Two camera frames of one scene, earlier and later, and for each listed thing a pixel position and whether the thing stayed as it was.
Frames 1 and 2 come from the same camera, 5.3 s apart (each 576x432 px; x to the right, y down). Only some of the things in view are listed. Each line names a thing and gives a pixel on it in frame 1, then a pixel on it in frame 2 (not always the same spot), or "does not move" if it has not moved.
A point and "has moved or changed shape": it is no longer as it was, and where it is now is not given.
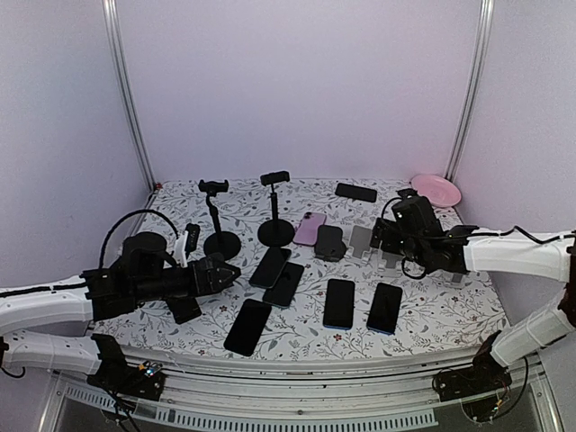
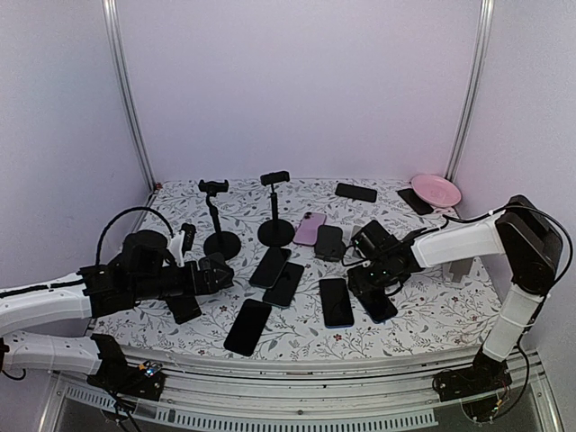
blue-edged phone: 385,309 has moved or changed shape
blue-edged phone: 338,309 does not move
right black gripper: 379,231 -> 391,283
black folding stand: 212,274 does not move
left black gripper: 192,293 does not move
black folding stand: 329,245 does not move
